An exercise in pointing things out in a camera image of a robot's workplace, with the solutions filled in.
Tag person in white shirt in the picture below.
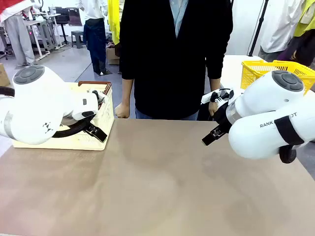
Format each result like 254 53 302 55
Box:
257 0 306 62

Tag person's right forearm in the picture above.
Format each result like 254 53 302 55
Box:
122 78 135 105

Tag person in yellow vest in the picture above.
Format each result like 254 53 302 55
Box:
277 0 315 67

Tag open cardboard box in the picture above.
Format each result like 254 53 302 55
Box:
105 46 121 65

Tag yellow plastic shopping basket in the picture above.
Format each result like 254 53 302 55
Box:
240 59 315 96

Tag brown cardboard box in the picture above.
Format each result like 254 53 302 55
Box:
0 62 11 87

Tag white workbench desk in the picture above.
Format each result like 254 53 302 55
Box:
24 12 63 59

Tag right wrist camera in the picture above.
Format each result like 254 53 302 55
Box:
201 88 244 105

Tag hanging yellow vest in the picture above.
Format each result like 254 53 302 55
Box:
107 0 122 46

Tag black office chair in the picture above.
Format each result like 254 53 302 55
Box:
54 6 70 45

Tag cream folding basket brown rim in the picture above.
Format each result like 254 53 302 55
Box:
12 81 116 151

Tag person white shirt dark apron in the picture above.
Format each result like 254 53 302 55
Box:
75 0 110 76

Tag person's left forearm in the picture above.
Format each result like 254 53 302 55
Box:
209 78 223 93

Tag black tripod pole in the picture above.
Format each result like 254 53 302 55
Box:
248 0 269 57

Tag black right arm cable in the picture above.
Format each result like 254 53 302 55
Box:
274 115 306 165

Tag grey plastic stool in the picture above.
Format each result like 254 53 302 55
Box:
71 30 86 49

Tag person's right hand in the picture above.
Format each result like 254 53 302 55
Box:
115 102 130 119

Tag person's left hand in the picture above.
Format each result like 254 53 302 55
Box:
208 100 220 116

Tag person red top grey trousers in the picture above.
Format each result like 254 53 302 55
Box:
0 0 36 66

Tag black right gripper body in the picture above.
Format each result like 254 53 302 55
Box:
213 102 233 130

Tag person in black cardigan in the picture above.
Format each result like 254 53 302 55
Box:
119 0 234 121

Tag white side table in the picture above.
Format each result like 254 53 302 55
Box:
220 54 265 90

